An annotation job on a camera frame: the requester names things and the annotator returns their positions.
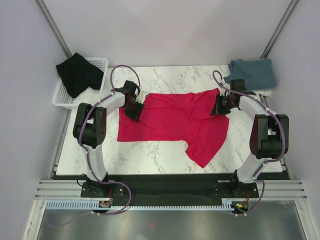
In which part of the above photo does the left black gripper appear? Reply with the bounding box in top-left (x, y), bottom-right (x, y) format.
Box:
top-left (123, 99), bottom-right (146, 124)

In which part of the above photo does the red t shirt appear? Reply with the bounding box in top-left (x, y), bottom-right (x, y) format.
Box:
top-left (117, 88), bottom-right (229, 168)

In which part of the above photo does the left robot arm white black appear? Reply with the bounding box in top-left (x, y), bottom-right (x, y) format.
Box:
top-left (72, 80), bottom-right (145, 197)

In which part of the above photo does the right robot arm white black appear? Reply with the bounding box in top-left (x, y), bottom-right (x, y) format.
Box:
top-left (210, 79), bottom-right (289, 197)

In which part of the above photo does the blue folded t shirt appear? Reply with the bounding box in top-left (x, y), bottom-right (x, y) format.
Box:
top-left (224, 58), bottom-right (277, 91)

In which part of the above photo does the black t shirt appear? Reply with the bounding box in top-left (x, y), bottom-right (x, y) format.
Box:
top-left (56, 53), bottom-right (104, 98)

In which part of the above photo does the white perforated plastic basket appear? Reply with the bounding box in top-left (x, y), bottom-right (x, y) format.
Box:
top-left (51, 56), bottom-right (110, 110)

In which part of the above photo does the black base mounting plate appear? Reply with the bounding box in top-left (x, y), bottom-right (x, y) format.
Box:
top-left (80, 173), bottom-right (259, 206)

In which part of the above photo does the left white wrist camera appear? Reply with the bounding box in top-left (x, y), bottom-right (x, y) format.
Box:
top-left (135, 91), bottom-right (149, 104)

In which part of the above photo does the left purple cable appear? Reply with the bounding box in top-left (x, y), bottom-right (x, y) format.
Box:
top-left (44, 64), bottom-right (146, 229)

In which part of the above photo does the light blue cable duct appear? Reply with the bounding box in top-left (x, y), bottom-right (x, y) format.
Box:
top-left (45, 198), bottom-right (248, 211)

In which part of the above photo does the left aluminium corner rail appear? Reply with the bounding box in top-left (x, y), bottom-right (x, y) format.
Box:
top-left (34, 0), bottom-right (72, 58)

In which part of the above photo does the aluminium corner rail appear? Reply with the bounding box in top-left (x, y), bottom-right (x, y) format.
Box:
top-left (260, 0), bottom-right (301, 59)
top-left (34, 0), bottom-right (72, 58)

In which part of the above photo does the right aluminium corner rail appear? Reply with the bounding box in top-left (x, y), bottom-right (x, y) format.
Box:
top-left (260, 0), bottom-right (301, 59)

